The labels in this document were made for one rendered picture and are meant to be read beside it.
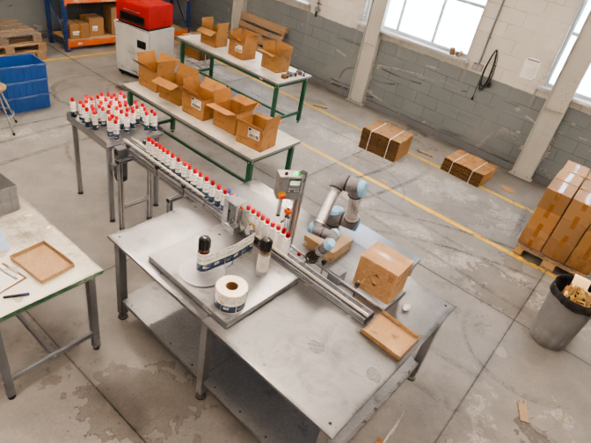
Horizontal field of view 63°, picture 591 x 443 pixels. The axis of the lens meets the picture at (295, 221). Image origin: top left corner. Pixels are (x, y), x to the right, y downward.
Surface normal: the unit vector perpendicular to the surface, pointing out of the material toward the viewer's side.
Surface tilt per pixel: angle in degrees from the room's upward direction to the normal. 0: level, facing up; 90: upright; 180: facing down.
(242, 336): 0
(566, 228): 88
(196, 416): 0
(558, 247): 87
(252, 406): 1
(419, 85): 90
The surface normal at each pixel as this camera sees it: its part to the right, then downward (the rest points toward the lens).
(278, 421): 0.16, -0.84
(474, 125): -0.63, 0.35
